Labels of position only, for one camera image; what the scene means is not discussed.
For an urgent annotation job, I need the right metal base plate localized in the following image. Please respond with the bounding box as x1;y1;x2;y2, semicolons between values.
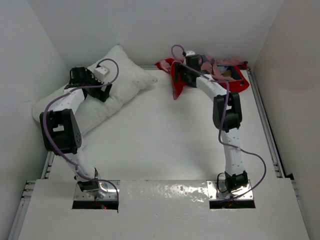
207;179;255;201

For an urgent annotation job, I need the red patterned pillowcase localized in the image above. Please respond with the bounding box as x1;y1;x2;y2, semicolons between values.
155;55;250;100

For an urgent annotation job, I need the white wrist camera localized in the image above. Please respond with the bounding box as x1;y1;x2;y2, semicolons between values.
183;50;196;57
93;66;110;81

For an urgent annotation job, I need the white pillow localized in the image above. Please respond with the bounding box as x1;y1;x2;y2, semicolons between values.
30;44;159;138

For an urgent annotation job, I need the aluminium table frame rail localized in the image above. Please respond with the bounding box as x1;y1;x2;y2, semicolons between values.
9;66;296;240

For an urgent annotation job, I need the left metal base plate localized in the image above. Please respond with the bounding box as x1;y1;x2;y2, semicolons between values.
74;180;120;201

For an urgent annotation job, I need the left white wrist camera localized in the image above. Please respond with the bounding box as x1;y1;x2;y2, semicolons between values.
93;66;110;81

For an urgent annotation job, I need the metal base plate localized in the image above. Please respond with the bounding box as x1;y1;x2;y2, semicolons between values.
207;179;255;201
74;180;120;201

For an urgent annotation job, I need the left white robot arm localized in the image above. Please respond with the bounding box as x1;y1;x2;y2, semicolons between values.
39;66;112;197

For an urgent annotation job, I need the white front cover board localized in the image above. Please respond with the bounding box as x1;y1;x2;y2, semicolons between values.
19;179;309;240

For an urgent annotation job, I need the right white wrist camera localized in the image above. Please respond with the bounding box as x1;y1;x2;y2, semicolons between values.
183;50;196;57

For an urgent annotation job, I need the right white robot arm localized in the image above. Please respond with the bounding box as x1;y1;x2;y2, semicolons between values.
171;51;248;193

